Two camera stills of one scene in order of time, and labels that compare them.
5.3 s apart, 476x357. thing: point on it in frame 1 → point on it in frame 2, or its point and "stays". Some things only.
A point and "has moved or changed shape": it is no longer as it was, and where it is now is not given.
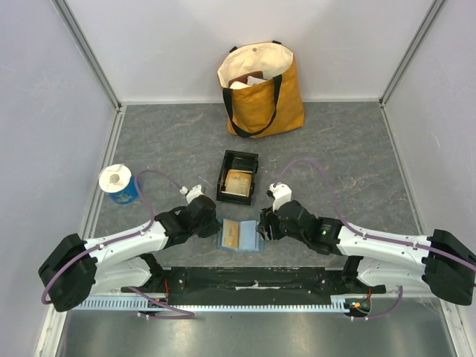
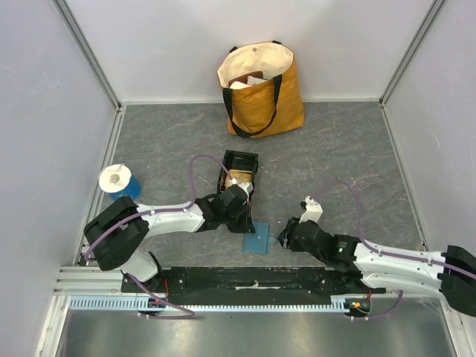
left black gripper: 214,227 → 247,222
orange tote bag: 267,108 stays
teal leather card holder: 242,236 has moved or changed shape
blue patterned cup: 127,195 stays
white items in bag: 251,80 stays
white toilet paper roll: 114,178 stays
